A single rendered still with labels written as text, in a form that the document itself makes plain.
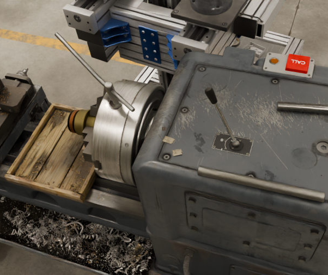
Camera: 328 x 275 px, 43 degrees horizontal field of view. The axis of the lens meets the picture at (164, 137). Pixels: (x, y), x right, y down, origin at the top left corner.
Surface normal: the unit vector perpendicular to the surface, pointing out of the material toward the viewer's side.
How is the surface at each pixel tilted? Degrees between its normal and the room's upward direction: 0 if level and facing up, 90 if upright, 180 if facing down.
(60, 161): 0
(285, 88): 0
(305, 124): 0
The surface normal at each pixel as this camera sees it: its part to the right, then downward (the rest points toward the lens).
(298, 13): -0.09, -0.61
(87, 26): -0.48, 0.72
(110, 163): -0.33, 0.54
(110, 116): -0.21, -0.26
